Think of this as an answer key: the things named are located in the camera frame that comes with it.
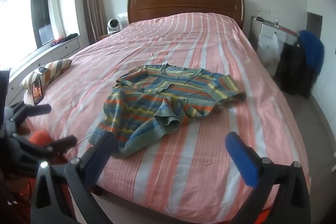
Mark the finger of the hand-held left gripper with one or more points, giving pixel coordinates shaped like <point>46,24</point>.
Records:
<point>31,109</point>
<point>52,147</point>

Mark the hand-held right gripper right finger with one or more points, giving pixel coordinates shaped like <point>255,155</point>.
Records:
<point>242,159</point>

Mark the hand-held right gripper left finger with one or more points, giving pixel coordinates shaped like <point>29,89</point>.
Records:
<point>101,151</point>

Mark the striped knit sweater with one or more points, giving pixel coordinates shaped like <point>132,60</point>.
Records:
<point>157,98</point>

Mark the dark clothes pile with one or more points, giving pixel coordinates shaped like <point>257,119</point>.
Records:
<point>67,38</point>

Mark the metal clothes rack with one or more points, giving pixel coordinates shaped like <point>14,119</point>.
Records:
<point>275,24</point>

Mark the black smartphone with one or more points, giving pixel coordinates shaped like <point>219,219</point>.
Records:
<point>37,92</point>

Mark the small dark item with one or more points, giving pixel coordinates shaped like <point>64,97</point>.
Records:
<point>42,70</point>

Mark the striped pillow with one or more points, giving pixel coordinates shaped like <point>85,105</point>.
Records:
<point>53,71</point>

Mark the white window bench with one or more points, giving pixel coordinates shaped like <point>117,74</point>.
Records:
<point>57,52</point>

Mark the window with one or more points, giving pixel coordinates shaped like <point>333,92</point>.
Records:
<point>23,22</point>

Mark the white sheer curtain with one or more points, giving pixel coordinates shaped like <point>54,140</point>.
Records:
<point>54,8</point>

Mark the black garment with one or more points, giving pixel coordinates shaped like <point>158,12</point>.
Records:
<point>294,69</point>

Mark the wooden nightstand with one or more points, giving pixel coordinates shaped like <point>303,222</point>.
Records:
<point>106,37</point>

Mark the white plastic bag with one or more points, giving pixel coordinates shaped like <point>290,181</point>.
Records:
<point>269,49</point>

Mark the brown curtain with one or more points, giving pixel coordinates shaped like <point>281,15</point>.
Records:
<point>93,1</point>

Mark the pink striped bed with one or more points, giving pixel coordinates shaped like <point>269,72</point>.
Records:
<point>197,43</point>

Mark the blue jacket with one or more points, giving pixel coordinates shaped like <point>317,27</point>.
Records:
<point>312,48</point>

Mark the wooden headboard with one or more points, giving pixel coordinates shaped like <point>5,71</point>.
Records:
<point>183,3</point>

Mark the white wall socket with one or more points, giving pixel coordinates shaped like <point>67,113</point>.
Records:
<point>122,15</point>

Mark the grey wall panel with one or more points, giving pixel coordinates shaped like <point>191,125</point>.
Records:
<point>314,24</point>

